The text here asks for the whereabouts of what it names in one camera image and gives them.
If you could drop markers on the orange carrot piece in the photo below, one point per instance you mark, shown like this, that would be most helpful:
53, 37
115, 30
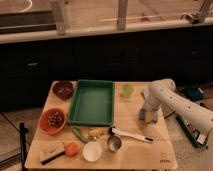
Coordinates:
72, 149

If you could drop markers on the green bin with clutter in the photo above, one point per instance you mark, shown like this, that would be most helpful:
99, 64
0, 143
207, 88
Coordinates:
192, 133

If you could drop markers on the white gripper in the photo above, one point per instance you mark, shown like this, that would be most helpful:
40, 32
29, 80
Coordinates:
149, 111

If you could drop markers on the grey triangular cloth piece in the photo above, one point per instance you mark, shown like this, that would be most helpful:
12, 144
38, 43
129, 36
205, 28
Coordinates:
145, 93

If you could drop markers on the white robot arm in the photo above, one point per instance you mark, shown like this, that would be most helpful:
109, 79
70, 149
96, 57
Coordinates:
163, 92

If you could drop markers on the dark red bowl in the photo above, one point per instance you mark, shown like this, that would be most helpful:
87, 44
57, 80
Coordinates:
63, 89

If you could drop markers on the dark blue box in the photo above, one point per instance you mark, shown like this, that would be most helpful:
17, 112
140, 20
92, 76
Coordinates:
193, 93

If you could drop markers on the black stand post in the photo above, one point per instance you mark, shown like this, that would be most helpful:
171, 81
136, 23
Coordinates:
23, 149

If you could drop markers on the metal cup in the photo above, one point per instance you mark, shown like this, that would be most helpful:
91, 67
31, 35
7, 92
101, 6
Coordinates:
114, 143

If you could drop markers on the green chili pepper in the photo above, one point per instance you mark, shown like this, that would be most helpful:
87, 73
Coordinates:
78, 134

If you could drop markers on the wooden block with knife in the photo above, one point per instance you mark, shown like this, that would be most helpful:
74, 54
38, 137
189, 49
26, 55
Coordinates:
51, 152

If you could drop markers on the orange bowl with nuts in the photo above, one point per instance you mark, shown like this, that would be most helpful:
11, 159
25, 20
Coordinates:
52, 121

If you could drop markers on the green plastic tray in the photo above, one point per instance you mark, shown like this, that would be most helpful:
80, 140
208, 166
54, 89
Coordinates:
92, 103

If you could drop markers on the blue sponge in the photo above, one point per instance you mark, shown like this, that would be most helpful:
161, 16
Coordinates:
146, 116

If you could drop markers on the green translucent cup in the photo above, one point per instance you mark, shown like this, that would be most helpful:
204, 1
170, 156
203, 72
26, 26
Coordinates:
127, 90

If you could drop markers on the yellow corn cob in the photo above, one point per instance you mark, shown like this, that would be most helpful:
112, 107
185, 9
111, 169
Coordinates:
97, 132

